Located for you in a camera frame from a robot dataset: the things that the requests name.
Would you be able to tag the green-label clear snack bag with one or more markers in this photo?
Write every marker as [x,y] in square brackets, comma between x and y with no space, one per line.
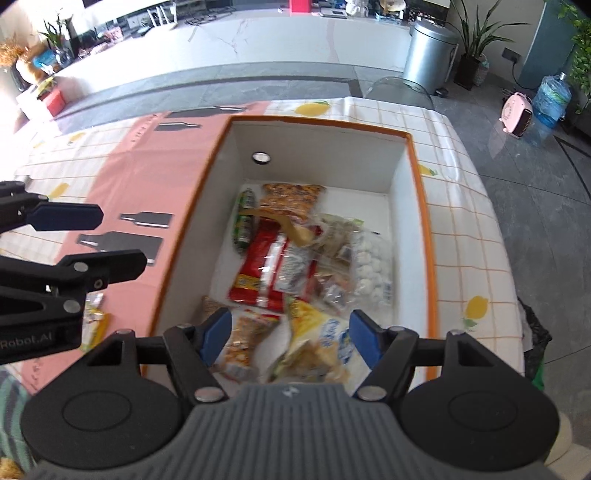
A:
[334,237]

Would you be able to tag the small green plant vase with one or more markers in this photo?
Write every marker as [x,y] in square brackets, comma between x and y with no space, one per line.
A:
[54,34]

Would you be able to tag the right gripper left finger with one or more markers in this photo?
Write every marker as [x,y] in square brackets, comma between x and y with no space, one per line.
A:
[192,350]

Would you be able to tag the potted long-leaf plant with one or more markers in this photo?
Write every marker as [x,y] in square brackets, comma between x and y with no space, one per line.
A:
[476,35]

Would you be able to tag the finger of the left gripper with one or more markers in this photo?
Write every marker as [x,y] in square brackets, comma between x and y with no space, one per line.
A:
[20,208]
[73,273]

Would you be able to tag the blue water jug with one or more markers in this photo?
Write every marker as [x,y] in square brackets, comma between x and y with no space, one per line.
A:
[549,107]

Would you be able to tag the pink small heater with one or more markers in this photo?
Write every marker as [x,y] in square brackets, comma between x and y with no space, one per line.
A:
[516,114]

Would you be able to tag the clear tray white balls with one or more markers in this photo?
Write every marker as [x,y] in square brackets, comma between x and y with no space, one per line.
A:
[371,267]

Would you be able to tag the yellow wafer snack packet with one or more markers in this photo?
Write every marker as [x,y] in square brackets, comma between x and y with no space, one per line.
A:
[95,321]

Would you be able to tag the red snack packet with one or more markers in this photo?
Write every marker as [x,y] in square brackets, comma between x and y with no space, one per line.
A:
[274,268]

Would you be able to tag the green sausage stick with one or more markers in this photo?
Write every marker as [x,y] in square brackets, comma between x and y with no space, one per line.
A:
[243,226]

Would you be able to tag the red box on console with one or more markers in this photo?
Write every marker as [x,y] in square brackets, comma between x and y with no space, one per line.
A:
[300,6]

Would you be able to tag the brown plush toy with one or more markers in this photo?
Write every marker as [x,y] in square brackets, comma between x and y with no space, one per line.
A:
[29,73]

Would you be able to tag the cracker stick snack bag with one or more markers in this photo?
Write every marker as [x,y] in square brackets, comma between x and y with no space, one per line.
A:
[249,330]

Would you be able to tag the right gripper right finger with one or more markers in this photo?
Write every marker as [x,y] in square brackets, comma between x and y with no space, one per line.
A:
[387,353]

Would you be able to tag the white wifi router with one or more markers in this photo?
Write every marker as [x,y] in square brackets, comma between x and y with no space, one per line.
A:
[163,17]

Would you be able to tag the red white storage box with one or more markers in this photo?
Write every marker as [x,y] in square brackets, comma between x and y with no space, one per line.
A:
[45,104]

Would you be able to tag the striped teal sleeve forearm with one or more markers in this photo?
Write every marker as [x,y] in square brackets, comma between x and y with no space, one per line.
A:
[14,397]

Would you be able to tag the pink bottle-print mat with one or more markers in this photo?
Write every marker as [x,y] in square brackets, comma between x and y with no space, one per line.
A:
[144,173]

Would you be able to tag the silver trash can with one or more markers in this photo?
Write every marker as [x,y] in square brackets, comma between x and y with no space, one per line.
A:
[433,50]

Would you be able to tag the lemon checkered tablecloth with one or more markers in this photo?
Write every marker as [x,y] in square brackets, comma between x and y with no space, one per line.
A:
[475,287]

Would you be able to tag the yellow chips bag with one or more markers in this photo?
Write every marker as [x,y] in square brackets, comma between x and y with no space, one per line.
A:
[320,349]

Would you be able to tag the brown round-label snack bag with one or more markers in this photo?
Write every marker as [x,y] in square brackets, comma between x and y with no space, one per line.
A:
[291,206]

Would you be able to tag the orange cardboard box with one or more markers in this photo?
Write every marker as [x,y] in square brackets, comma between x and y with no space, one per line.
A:
[367,172]

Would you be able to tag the dried orange flowers vase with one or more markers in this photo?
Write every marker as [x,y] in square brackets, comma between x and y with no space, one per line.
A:
[10,52]

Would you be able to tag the hanging green vine plant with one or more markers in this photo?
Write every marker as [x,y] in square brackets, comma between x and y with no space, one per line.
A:
[580,58]

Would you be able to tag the white tv console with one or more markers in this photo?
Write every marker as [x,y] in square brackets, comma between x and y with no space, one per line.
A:
[242,37]

